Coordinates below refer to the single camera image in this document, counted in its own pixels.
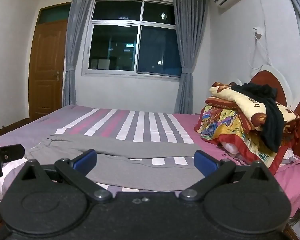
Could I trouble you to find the grey pants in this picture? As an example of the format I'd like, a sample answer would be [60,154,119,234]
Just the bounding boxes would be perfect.
[25,134,204,191]

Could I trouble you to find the colourful folded quilt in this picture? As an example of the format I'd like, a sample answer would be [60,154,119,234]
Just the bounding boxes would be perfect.
[194,104,298,174]

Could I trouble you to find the black garment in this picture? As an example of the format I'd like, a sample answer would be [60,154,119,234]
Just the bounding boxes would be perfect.
[230,83,285,152]

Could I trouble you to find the white pillow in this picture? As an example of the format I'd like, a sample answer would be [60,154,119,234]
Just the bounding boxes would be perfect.
[219,141,297,164]

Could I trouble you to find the cream brown folded blanket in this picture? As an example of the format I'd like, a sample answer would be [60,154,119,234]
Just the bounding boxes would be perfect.
[205,82,300,134]

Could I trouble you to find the brown wooden door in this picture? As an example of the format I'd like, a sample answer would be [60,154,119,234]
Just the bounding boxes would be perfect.
[29,2,71,121]

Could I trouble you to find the red white headboard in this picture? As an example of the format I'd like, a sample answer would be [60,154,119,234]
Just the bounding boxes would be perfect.
[250,65,300,157]

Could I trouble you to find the right grey curtain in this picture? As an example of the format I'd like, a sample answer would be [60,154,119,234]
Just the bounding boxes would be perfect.
[173,0,209,114]

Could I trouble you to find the grey curtain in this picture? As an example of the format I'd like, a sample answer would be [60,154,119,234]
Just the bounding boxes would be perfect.
[173,0,209,114]
[62,0,92,106]

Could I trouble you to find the left grey curtain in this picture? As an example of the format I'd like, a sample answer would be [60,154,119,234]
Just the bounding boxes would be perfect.
[62,0,92,106]

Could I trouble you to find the window with white frame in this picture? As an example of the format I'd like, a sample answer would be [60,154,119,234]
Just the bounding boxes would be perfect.
[82,0,181,78]

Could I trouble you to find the white wall plug with cable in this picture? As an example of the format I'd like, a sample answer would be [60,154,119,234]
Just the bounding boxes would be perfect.
[248,27,272,72]

